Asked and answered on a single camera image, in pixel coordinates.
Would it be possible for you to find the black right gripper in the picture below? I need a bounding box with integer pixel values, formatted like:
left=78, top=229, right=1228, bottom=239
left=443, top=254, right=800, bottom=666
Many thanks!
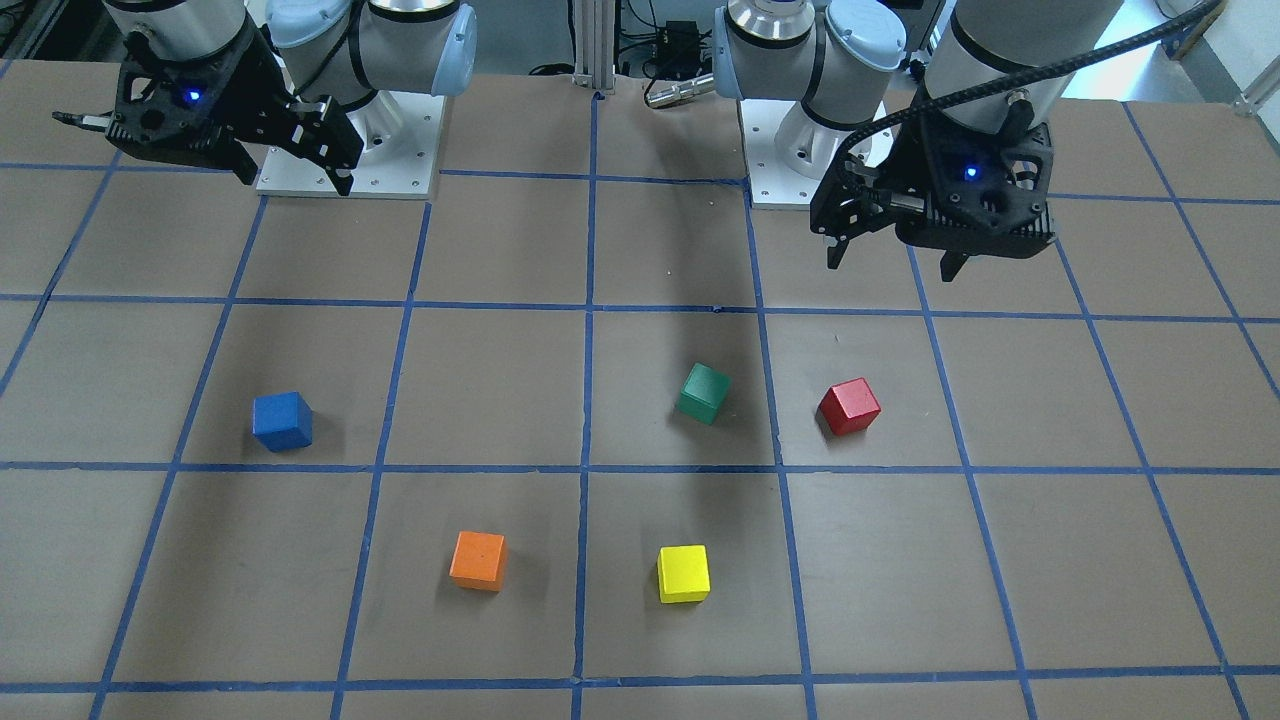
left=52, top=22, right=364, bottom=197

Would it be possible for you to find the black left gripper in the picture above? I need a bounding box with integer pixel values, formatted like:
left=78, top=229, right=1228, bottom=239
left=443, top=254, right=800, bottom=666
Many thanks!
left=810, top=100, right=1057, bottom=283

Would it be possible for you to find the red wooden block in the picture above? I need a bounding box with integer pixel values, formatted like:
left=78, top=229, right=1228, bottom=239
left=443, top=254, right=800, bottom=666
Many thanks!
left=818, top=377, right=882, bottom=436

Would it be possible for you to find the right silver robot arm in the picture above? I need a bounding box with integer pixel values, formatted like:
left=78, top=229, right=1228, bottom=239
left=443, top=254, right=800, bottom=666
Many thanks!
left=55, top=1, right=479, bottom=200

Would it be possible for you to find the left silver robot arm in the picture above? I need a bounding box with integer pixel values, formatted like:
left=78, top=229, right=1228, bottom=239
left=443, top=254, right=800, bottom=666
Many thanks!
left=712, top=1, right=1120, bottom=282

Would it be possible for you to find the green wooden block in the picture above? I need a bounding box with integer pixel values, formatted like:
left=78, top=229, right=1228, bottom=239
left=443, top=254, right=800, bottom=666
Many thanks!
left=675, top=363, right=732, bottom=427

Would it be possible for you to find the blue wooden block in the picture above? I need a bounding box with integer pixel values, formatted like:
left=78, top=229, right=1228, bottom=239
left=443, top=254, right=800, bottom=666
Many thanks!
left=251, top=391, right=314, bottom=454

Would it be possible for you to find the yellow wooden block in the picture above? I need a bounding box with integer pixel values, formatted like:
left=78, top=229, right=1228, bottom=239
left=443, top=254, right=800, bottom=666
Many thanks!
left=655, top=544, right=710, bottom=603

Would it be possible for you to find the orange wooden block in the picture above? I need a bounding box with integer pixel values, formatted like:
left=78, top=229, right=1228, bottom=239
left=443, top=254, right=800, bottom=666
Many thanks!
left=448, top=530, right=508, bottom=593

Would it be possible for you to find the brown paper table cover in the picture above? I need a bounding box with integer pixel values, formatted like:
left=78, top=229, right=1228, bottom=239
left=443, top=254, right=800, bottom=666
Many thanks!
left=1, top=61, right=1277, bottom=719

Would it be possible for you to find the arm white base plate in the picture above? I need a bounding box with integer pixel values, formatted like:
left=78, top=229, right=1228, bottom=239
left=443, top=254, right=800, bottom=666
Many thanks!
left=739, top=94, right=849, bottom=211
left=255, top=91, right=451, bottom=201

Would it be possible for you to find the aluminium frame post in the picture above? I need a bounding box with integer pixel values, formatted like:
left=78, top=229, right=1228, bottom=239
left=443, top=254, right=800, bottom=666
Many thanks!
left=568, top=1, right=618, bottom=96

